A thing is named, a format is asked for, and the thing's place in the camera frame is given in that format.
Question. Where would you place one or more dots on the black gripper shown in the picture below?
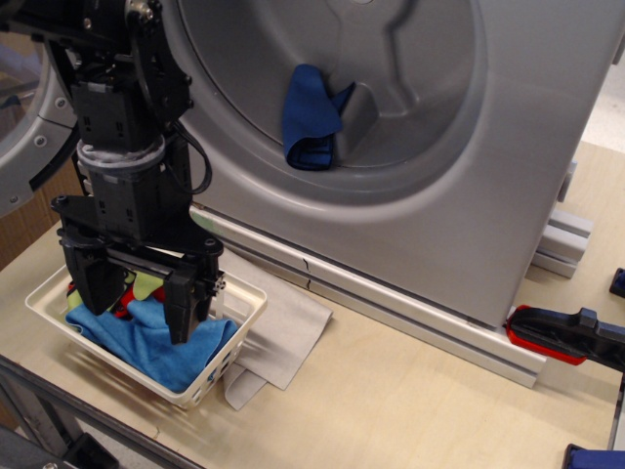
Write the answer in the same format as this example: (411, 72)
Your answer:
(139, 219)

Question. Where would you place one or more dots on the dark blue cloth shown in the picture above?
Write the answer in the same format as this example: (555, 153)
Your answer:
(311, 119)

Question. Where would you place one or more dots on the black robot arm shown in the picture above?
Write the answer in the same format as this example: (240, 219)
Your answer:
(112, 94)

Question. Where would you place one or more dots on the round washing machine door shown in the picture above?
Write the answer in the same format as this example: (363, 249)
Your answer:
(38, 125)

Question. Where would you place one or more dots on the grey toy washing machine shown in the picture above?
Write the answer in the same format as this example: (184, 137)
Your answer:
(455, 142)

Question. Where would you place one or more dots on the yellow-green cloth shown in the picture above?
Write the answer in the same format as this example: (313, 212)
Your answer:
(141, 301)

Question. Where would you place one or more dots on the red cloth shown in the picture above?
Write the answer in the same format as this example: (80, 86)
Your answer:
(139, 289)

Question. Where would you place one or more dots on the light blue cloth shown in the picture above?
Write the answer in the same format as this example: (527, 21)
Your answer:
(149, 349)

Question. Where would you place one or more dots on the white plastic basket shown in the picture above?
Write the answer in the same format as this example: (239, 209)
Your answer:
(236, 300)

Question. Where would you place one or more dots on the grey cloth under basket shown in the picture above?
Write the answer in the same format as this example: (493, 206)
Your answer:
(280, 340)

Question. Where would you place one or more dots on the short aluminium extrusion block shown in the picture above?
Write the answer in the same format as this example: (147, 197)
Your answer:
(563, 243)

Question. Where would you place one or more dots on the red and black clamp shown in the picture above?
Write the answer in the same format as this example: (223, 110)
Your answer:
(570, 338)

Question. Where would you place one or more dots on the blue black clamp corner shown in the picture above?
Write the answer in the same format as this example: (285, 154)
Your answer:
(576, 457)

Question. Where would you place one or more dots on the black clamp at edge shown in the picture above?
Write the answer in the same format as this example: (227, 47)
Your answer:
(617, 285)

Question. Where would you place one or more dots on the black metal table frame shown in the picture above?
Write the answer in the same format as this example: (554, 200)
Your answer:
(69, 429)

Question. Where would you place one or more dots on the aluminium extrusion rail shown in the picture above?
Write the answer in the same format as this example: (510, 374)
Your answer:
(484, 347)

